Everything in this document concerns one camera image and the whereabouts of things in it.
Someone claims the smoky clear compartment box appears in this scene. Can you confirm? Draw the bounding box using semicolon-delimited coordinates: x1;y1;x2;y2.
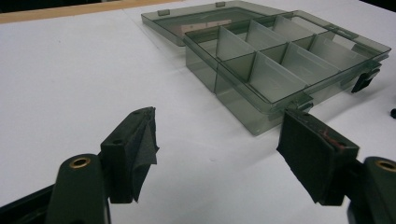
140;0;393;137

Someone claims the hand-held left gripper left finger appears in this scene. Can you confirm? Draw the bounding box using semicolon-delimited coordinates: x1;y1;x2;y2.
100;105;161;205

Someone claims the wooden table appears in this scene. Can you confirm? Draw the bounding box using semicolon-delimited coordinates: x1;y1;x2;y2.
0;0;181;25

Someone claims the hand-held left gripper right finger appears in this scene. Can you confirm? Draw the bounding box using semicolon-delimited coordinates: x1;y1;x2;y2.
276;108;361;207

